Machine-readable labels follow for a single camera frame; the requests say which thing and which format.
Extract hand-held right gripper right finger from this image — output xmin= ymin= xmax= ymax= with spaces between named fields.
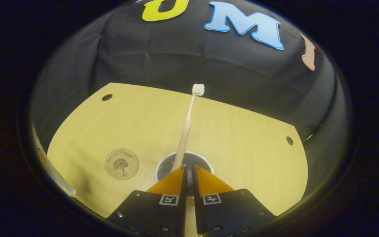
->
xmin=192 ymin=164 xmax=275 ymax=236

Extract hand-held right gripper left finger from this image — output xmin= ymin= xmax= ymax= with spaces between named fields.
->
xmin=107 ymin=165 xmax=188 ymax=237

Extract white cup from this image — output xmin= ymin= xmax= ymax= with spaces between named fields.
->
xmin=155 ymin=151 xmax=215 ymax=183

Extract round wooden coaster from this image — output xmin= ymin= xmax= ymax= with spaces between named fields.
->
xmin=105 ymin=148 xmax=139 ymax=180

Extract beige toothbrush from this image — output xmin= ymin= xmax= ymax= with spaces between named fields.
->
xmin=171 ymin=83 xmax=206 ymax=173

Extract light wooden desktop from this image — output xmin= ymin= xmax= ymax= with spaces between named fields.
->
xmin=46 ymin=82 xmax=308 ymax=237

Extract black backdrop cloth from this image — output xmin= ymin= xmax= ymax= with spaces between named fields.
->
xmin=32 ymin=0 xmax=341 ymax=155

